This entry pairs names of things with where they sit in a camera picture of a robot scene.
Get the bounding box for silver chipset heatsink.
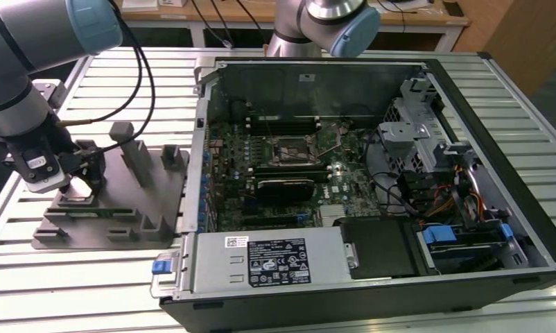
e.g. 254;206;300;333
318;204;349;227

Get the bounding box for black open PC case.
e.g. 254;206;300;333
158;51;556;333

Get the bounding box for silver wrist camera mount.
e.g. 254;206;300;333
30;78;68;109

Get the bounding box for silver drive cage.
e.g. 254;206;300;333
377;78;461;176

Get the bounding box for thin black camera cable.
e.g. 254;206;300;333
76;44;158;155

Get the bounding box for wooden cabinet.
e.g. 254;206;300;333
452;0;556;94

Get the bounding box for thick black cable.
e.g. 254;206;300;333
368;171;428;220

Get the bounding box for grey parts rack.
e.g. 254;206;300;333
30;121;192;251

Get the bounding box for silver power supply unit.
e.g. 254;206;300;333
184;228;358;300

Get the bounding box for CPU socket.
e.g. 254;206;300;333
270;136;321;167

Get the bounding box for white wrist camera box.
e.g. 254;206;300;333
13;144;70;194

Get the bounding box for silver CPU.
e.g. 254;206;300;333
66;178;96;203

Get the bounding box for wooden desk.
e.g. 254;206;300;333
117;0;472;53

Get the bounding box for green RAM stick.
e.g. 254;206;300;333
64;205;137;219

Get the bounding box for green motherboard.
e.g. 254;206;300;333
206;116;401;232

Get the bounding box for silver locking lever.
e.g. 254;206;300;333
317;137;350;156

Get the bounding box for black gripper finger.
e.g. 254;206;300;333
74;139;108;198
58;151;82;195

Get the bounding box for coloured wire bundle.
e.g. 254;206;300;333
424;183;488;225

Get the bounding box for black RAM stick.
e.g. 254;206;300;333
254;172;330;182
253;165;328;175

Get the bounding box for blue disk carrier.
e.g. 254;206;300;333
420;224;458;248

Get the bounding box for black graphics card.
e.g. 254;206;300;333
253;176;316;203

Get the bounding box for black cable with silver plug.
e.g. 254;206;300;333
192;0;236;49

